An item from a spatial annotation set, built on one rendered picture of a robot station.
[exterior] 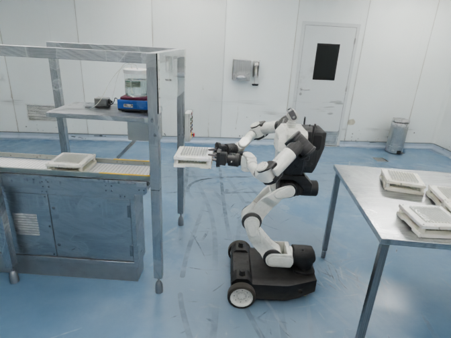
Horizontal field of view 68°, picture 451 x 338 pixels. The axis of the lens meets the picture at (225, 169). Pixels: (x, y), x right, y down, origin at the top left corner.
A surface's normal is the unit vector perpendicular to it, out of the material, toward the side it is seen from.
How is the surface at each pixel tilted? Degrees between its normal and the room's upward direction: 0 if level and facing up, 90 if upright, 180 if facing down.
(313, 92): 90
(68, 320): 0
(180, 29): 90
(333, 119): 90
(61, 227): 90
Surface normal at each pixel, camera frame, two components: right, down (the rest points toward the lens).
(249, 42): 0.07, 0.36
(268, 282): 0.05, -0.93
